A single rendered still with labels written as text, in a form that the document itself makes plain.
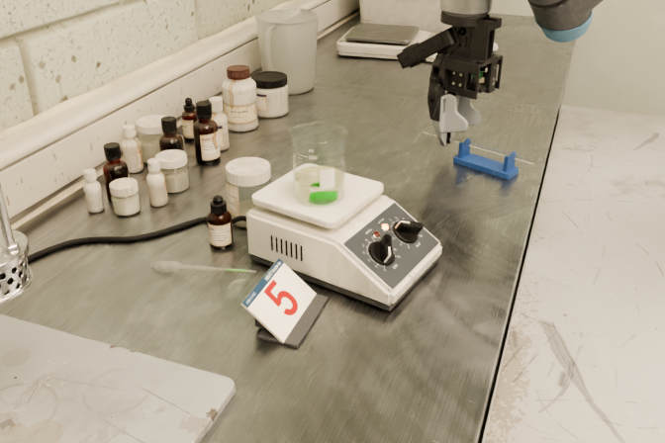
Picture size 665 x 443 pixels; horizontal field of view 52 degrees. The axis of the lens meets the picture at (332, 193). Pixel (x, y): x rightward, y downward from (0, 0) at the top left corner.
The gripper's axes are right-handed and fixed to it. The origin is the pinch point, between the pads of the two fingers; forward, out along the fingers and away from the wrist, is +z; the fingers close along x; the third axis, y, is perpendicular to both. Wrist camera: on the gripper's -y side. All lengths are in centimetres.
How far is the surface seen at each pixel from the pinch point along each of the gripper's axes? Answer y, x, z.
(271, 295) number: 10.3, -48.8, 0.5
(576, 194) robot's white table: 22.6, 0.8, 3.4
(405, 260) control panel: 17.5, -35.0, -0.2
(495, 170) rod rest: 10.6, -1.5, 2.5
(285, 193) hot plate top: 2.9, -39.0, -5.3
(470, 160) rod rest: 5.9, -0.9, 2.4
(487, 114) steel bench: -4.1, 22.1, 3.4
